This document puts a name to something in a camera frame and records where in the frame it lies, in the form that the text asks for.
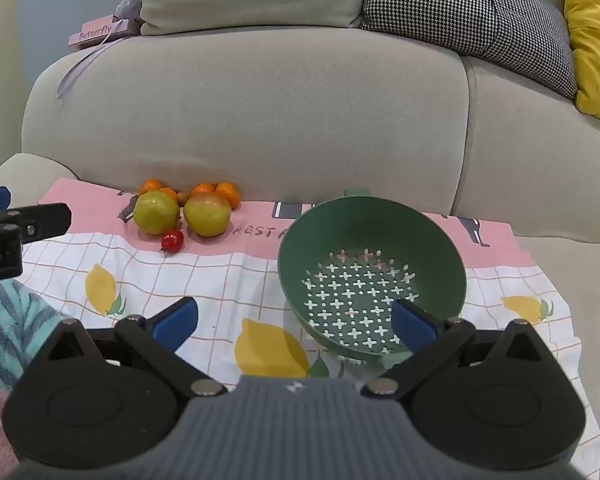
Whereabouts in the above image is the green perforated colander bowl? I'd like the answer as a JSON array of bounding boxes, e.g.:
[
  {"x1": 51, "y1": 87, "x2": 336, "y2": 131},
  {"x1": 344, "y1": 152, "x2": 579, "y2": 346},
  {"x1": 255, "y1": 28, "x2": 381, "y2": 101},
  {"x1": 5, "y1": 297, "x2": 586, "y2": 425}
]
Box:
[{"x1": 277, "y1": 194, "x2": 466, "y2": 366}]

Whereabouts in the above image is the teal striped sleeve forearm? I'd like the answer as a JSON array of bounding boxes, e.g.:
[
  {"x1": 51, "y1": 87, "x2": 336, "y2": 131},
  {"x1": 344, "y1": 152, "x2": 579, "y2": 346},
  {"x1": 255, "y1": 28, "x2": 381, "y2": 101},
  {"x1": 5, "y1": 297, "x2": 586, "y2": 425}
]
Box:
[{"x1": 0, "y1": 278, "x2": 62, "y2": 390}]

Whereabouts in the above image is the brown longan fruit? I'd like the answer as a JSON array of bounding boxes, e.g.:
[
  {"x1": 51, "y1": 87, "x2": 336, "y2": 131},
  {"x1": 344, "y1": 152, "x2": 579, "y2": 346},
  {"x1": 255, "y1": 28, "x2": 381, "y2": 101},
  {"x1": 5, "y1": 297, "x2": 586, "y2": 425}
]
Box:
[{"x1": 176, "y1": 191, "x2": 190, "y2": 207}]

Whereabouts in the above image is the pink checked lemon cloth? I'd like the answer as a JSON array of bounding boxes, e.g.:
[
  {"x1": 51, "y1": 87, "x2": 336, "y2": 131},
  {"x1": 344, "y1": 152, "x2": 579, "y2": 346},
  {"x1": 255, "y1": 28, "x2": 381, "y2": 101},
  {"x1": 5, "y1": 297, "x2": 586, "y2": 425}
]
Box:
[{"x1": 17, "y1": 176, "x2": 600, "y2": 480}]

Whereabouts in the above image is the yellow-red pomegranate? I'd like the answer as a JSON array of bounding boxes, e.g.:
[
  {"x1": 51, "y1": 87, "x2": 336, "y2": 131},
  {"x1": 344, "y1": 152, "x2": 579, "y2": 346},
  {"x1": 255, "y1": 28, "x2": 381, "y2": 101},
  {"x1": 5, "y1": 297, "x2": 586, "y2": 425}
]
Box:
[{"x1": 183, "y1": 193, "x2": 232, "y2": 237}]

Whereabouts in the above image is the houndstooth cushion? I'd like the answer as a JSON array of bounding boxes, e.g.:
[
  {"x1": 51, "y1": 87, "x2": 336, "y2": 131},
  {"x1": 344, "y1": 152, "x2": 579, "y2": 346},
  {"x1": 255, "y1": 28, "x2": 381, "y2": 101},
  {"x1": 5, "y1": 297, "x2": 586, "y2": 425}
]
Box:
[{"x1": 361, "y1": 0, "x2": 578, "y2": 100}]

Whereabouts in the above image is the red cherry tomato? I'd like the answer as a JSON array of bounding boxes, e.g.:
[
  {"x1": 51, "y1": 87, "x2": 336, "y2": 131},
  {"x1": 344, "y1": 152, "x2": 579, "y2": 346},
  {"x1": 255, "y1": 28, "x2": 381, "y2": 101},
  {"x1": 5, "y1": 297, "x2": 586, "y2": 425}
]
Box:
[{"x1": 160, "y1": 229, "x2": 184, "y2": 255}]

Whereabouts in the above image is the beige sofa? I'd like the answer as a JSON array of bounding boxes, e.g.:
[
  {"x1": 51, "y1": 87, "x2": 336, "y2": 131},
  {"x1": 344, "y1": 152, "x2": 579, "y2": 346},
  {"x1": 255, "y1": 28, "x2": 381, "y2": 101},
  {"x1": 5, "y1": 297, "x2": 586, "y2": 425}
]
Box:
[{"x1": 0, "y1": 0, "x2": 600, "y2": 478}]

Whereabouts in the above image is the orange tangerine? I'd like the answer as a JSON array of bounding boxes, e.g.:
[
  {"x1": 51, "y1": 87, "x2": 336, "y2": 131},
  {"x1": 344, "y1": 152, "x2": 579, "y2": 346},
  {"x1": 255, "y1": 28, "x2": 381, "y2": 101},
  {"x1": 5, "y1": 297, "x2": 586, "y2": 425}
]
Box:
[
  {"x1": 159, "y1": 186, "x2": 178, "y2": 203},
  {"x1": 137, "y1": 179, "x2": 162, "y2": 196},
  {"x1": 189, "y1": 182, "x2": 215, "y2": 196},
  {"x1": 214, "y1": 182, "x2": 242, "y2": 210}
]

